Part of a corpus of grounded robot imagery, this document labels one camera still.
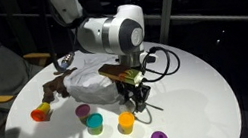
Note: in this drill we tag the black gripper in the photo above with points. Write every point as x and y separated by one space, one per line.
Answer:
132 89

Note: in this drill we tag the clear small jar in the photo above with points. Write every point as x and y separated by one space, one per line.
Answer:
123 108

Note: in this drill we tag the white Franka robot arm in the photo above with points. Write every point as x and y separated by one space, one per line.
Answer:
111 34

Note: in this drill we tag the white plastic bag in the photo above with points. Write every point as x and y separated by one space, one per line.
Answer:
89 85

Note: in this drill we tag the tub with teal lid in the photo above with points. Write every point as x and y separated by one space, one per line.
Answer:
95 121

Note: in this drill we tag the tub with magenta lid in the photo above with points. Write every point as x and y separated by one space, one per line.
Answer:
83 111

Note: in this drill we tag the brown moose plush toy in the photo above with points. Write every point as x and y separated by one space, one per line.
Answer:
53 87

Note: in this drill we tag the yellow tub with orange lid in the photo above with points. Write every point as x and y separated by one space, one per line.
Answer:
40 113

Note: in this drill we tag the grey window mullion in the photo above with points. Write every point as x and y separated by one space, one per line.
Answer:
167 4

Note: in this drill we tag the grey window railing bar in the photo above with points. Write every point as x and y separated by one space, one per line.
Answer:
223 18

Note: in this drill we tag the brown green wrist camera box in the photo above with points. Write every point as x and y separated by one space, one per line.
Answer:
120 74

